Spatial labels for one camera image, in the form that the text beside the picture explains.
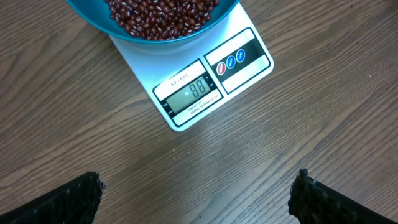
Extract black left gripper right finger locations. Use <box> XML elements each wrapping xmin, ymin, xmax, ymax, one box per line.
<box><xmin>288</xmin><ymin>169</ymin><xmax>397</xmax><ymax>224</ymax></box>

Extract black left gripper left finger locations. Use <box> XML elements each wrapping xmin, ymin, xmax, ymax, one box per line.
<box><xmin>1</xmin><ymin>172</ymin><xmax>105</xmax><ymax>224</ymax></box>

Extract white digital kitchen scale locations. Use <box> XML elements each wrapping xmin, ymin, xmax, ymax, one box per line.
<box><xmin>111</xmin><ymin>1</ymin><xmax>274</xmax><ymax>131</ymax></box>

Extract blue metal bowl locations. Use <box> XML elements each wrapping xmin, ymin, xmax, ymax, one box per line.
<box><xmin>68</xmin><ymin>1</ymin><xmax>238</xmax><ymax>45</ymax></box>

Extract beans in blue bowl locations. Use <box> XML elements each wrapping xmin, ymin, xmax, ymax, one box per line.
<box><xmin>105</xmin><ymin>0</ymin><xmax>220</xmax><ymax>40</ymax></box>

